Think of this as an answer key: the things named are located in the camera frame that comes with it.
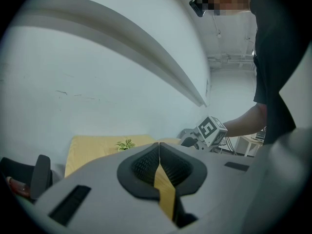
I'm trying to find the small green potted plant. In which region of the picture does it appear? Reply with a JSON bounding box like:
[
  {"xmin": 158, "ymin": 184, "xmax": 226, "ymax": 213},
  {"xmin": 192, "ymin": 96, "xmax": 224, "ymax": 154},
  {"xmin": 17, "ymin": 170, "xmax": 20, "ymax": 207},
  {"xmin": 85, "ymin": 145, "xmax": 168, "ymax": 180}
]
[{"xmin": 116, "ymin": 138, "xmax": 136, "ymax": 153}]

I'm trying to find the black office chair with armrests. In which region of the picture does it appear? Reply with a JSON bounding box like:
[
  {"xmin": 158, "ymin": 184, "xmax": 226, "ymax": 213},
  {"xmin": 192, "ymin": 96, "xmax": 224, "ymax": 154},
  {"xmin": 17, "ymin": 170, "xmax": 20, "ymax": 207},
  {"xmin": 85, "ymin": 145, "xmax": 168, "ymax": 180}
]
[{"xmin": 0, "ymin": 154, "xmax": 53, "ymax": 201}]

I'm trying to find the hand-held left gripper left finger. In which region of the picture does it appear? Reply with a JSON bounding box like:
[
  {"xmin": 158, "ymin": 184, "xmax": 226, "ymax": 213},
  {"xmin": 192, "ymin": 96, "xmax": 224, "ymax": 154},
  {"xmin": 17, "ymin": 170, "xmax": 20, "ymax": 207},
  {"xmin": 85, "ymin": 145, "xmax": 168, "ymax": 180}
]
[{"xmin": 33, "ymin": 142, "xmax": 180, "ymax": 234}]

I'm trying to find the black head-mounted camera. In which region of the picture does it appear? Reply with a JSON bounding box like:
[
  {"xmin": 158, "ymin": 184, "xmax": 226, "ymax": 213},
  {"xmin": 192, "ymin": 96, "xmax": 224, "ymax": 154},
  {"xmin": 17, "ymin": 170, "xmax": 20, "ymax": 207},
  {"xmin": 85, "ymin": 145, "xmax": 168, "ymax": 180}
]
[{"xmin": 189, "ymin": 0, "xmax": 208, "ymax": 18}]

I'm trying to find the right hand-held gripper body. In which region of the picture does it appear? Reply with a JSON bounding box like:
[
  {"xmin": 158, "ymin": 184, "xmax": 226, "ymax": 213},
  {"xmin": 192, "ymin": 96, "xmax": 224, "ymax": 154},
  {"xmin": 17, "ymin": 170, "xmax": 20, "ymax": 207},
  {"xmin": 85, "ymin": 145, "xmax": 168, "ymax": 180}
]
[{"xmin": 179, "ymin": 115, "xmax": 229, "ymax": 154}]

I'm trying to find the person's black shirt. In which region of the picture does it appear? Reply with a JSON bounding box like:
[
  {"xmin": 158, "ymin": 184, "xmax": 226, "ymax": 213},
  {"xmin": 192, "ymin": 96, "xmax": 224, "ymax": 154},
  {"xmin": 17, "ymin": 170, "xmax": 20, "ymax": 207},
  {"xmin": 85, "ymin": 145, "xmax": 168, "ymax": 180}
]
[{"xmin": 249, "ymin": 0, "xmax": 298, "ymax": 146}]

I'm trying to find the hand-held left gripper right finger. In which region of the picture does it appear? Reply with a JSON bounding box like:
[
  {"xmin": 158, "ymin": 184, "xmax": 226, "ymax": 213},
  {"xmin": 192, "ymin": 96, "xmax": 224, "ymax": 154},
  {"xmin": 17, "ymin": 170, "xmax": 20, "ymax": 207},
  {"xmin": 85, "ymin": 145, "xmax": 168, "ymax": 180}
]
[{"xmin": 159, "ymin": 142, "xmax": 256, "ymax": 234}]

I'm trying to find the person's right forearm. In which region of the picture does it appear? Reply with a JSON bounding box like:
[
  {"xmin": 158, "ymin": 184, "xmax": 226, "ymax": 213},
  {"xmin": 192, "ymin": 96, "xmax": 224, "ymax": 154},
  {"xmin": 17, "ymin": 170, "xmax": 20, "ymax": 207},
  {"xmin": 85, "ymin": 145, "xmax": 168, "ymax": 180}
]
[{"xmin": 223, "ymin": 103, "xmax": 268, "ymax": 138}]

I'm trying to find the square wooden table black base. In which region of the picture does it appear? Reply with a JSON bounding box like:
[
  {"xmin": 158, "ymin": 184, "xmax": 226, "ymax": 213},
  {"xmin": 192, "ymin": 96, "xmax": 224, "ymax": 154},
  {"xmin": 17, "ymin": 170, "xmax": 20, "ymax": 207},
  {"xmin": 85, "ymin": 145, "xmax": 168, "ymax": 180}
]
[{"xmin": 64, "ymin": 134, "xmax": 181, "ymax": 223}]

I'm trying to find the white-legged light wooden desk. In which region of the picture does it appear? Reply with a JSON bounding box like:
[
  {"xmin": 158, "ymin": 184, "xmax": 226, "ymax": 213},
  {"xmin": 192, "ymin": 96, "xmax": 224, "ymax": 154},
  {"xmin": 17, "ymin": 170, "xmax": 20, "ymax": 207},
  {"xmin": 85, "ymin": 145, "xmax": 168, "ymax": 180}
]
[{"xmin": 235, "ymin": 130, "xmax": 266, "ymax": 157}]

